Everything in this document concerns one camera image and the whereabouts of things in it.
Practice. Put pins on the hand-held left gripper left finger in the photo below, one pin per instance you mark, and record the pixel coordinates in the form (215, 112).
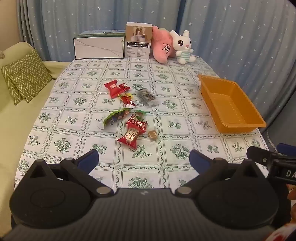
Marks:
(89, 160)

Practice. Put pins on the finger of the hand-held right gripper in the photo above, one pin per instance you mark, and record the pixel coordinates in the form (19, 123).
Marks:
(286, 148)
(259, 154)

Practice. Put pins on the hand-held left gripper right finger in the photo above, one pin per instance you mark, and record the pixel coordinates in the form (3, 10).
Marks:
(198, 161)

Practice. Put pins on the red gold snack packet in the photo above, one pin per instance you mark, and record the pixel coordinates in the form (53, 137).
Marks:
(130, 136)

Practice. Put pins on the brown cube candy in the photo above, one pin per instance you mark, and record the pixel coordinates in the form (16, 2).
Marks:
(153, 135)

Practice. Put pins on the orange plastic tray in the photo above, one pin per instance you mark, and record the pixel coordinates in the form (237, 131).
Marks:
(231, 104)

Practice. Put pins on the red white patterned snack packet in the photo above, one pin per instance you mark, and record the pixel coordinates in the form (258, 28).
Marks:
(137, 122)

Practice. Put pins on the green candy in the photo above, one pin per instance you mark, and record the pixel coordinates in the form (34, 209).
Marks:
(141, 112)

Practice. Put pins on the red yellow snack packet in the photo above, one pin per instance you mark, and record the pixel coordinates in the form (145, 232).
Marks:
(127, 100)

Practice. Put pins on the red square snack packet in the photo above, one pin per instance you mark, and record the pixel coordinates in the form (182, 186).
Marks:
(112, 89)

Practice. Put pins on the small red candy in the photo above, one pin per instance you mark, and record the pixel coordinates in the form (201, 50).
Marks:
(124, 87)

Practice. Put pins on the clear dark snack packet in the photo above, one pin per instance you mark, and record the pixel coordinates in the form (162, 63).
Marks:
(146, 97)

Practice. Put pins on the person's right hand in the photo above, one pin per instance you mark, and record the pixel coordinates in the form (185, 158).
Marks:
(293, 213)

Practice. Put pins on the red white patterned clothing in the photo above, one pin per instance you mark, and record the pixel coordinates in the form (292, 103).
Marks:
(286, 235)

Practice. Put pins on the light green sofa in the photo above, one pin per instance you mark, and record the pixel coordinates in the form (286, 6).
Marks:
(13, 143)

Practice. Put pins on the green chevron cushion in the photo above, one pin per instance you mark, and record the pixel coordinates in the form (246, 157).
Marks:
(14, 97)
(26, 71)

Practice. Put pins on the white cardboard box green lid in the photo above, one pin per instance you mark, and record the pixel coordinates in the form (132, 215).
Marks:
(99, 47)

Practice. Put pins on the blue star curtain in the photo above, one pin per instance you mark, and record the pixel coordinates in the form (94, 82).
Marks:
(242, 41)
(92, 16)

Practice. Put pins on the white bunny plush toy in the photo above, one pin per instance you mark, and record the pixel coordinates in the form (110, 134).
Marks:
(183, 46)

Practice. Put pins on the pink plush toy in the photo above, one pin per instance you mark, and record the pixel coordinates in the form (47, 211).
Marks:
(161, 48)

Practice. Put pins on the beige product box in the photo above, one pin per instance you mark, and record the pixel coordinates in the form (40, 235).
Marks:
(138, 41)

